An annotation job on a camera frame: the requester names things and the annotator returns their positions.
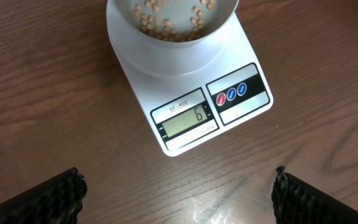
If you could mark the white digital kitchen scale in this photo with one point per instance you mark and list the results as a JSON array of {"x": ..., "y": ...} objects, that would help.
[{"x": 190, "y": 95}]

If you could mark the soybeans in bowl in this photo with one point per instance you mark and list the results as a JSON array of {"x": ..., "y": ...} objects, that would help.
[{"x": 173, "y": 21}]

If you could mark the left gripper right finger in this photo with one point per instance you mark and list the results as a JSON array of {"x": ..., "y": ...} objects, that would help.
[{"x": 296, "y": 202}]

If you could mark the pale grey round bowl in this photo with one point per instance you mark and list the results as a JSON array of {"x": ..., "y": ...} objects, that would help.
[{"x": 222, "y": 12}]

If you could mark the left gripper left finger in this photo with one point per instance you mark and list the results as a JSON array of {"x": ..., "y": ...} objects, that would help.
[{"x": 56, "y": 201}]

